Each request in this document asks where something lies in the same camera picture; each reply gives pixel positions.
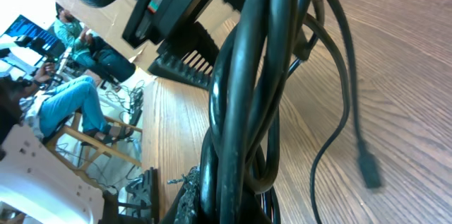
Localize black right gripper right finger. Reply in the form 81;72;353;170
239;185;272;224

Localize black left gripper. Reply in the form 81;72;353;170
122;0;245;90

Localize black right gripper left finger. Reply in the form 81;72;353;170
160;165;201;224

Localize black USB cable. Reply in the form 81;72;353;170
199;0;384;224

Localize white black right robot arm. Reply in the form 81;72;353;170
1;125;218;223

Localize seated person teal shirt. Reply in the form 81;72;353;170
54;3;136;84

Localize wooden stool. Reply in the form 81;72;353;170
42;110;141;187

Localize laptop with lit screen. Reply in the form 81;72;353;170
4;15;66;57

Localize seated person in jeans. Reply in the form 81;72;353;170
1;63;132;143

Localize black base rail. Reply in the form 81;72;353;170
97;167;160;224

